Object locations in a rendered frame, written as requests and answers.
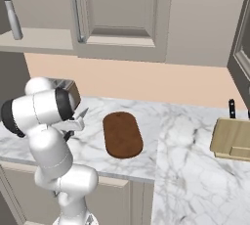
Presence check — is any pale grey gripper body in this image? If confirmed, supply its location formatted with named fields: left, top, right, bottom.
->
left=52, top=116, right=86, bottom=133

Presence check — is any light wooden knife block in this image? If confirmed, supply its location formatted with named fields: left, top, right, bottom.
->
left=209, top=116, right=250, bottom=162

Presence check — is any beige base cabinet front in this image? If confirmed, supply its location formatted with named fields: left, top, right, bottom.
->
left=0, top=161, right=154, bottom=225

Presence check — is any brown oval cutting board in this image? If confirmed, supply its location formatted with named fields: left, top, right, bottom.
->
left=102, top=111, right=145, bottom=159

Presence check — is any grey spray bottle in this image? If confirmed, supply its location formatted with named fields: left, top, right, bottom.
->
left=1, top=0, right=24, bottom=41

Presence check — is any open grey cabinet door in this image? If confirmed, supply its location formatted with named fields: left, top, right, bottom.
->
left=227, top=0, right=250, bottom=113

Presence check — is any beige upper cabinet side panel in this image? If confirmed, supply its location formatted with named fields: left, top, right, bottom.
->
left=165, top=0, right=250, bottom=68

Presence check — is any grey cabinet door handle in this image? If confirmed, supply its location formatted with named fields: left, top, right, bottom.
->
left=70, top=0, right=88, bottom=44

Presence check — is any black knife handle in block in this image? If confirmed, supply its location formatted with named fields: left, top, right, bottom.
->
left=228, top=98, right=237, bottom=119

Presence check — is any open beige upper cabinet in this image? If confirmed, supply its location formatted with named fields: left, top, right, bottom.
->
left=0, top=0, right=78, bottom=54

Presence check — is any beige upper cabinet door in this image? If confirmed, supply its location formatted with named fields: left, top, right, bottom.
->
left=65, top=0, right=174, bottom=64

